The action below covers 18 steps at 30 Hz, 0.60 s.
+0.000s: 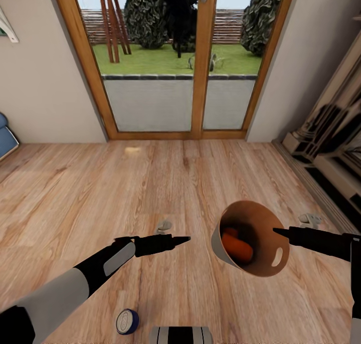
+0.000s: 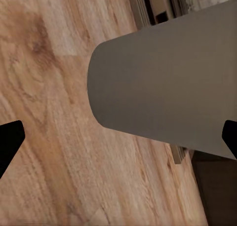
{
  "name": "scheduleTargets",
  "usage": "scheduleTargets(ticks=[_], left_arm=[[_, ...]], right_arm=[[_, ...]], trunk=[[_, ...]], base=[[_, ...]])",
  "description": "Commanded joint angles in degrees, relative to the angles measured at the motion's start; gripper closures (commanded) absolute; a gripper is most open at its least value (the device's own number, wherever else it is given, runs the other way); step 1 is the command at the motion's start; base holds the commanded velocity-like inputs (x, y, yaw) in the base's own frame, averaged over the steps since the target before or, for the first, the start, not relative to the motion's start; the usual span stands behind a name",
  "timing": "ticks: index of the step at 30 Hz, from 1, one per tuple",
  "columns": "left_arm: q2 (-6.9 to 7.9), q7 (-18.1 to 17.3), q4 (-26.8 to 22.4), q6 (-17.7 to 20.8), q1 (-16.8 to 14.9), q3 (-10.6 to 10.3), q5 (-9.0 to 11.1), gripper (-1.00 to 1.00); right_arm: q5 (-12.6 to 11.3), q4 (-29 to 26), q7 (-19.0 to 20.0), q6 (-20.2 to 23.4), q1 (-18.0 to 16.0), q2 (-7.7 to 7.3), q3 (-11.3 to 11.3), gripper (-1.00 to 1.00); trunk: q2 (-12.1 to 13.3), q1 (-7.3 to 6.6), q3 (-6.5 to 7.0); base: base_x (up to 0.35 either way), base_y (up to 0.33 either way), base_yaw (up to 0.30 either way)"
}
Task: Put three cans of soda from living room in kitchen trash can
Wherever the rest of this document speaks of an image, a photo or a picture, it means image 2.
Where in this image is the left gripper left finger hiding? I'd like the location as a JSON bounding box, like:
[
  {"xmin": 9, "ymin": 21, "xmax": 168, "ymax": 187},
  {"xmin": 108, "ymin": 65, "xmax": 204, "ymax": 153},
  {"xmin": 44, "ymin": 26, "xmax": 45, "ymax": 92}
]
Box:
[{"xmin": 0, "ymin": 120, "xmax": 25, "ymax": 178}]

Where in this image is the trash can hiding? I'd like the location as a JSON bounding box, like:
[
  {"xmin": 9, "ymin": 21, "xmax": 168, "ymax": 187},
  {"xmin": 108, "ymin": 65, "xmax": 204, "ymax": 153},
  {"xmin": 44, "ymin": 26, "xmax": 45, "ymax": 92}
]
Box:
[{"xmin": 87, "ymin": 0, "xmax": 237, "ymax": 160}]

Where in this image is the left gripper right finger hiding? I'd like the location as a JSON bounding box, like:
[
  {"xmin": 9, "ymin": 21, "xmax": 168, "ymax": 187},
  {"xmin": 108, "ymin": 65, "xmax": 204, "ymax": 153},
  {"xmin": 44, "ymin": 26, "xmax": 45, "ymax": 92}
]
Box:
[{"xmin": 222, "ymin": 120, "xmax": 237, "ymax": 159}]

